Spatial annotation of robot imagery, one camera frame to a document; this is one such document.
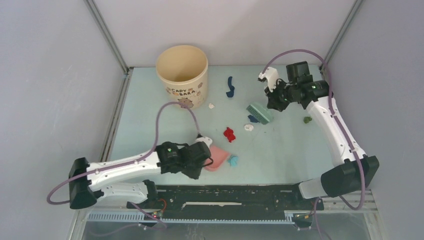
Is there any pink plastic dustpan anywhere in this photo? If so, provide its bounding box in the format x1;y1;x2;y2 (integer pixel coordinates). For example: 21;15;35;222
203;144;231;172

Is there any light blue paper scrap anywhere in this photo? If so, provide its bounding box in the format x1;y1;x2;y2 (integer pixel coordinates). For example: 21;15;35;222
227;155;239;167

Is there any red paper scrap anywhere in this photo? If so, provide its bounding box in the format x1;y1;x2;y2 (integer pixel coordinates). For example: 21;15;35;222
223;127;236;143

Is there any green hand brush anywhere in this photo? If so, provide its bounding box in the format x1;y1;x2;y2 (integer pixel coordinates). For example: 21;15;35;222
246;102;274;125

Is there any dark blue paper scrap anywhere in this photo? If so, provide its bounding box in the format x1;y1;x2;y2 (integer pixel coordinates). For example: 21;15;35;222
247;115;260;123

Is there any long dark blue scrap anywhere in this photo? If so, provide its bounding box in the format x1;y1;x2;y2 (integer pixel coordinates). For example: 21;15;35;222
226;76;235;98

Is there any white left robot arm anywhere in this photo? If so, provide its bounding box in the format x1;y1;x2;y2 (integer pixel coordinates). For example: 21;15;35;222
68;137;212;210

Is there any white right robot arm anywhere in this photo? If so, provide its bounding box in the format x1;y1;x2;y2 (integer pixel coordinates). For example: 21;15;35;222
258;61;380;209

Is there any green paper scrap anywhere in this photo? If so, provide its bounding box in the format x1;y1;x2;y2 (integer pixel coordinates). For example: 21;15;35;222
303;116;313;124

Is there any beige capybara bucket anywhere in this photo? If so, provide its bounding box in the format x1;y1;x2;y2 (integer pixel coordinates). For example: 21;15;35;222
155;45;209;109

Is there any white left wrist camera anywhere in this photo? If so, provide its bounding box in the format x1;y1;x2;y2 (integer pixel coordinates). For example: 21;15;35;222
194;134;213;148

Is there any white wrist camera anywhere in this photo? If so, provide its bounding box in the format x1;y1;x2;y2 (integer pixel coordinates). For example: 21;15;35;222
194;134;213;148
258;66;280;93

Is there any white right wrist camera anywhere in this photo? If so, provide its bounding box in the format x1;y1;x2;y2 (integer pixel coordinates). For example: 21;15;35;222
258;66;280;93

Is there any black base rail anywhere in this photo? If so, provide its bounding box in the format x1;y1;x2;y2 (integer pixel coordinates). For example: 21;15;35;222
138;184;324;222

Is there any right aluminium frame post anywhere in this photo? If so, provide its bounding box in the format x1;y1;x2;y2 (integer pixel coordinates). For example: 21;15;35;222
324;0;365;64

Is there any aluminium frame post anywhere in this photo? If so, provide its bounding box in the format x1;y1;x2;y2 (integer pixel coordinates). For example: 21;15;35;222
84;0;130;75
324;0;365;64

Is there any left aluminium frame post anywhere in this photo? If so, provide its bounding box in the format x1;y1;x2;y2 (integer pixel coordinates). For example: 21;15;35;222
84;0;130;75

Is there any grey cable duct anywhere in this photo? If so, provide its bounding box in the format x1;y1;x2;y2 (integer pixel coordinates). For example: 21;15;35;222
86;211;314;226

